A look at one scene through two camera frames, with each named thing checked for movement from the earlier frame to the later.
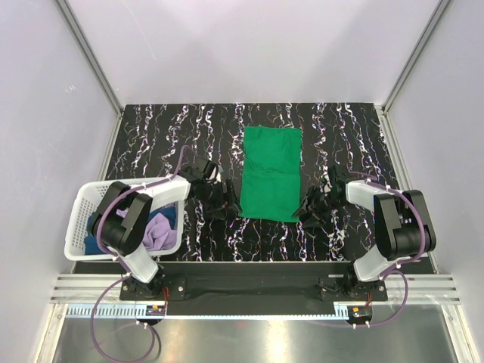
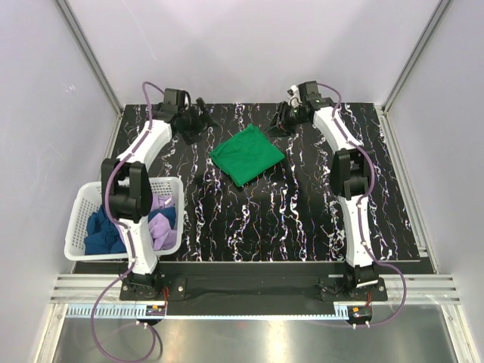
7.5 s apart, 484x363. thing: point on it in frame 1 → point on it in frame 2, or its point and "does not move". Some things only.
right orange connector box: [360, 312] does not move
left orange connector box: [153, 310] does not move
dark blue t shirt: [92, 246] does not move
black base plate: [255, 290] does not move
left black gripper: [214, 210] → [203, 122]
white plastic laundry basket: [81, 205] does not move
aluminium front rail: [87, 290] does not move
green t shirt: [271, 186] → [246, 154]
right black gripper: [318, 217] → [280, 125]
